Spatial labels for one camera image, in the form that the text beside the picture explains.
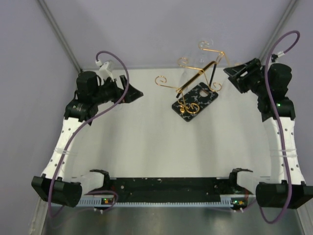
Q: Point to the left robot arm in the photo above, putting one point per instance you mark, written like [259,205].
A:
[56,184]

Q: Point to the white cable duct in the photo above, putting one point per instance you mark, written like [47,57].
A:
[229,201]

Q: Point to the gold wire glass rack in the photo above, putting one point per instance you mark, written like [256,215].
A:
[162,80]

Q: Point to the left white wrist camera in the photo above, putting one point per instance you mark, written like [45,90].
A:
[105,69]

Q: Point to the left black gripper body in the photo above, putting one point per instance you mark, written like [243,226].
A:
[110,92]

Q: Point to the clear wine glass middle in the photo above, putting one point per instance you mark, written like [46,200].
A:
[183,73]

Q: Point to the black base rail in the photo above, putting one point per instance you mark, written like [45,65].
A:
[169,189]

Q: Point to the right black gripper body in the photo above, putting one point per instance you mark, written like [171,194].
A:
[253,80]

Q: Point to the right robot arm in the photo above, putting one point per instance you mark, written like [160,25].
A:
[278,117]

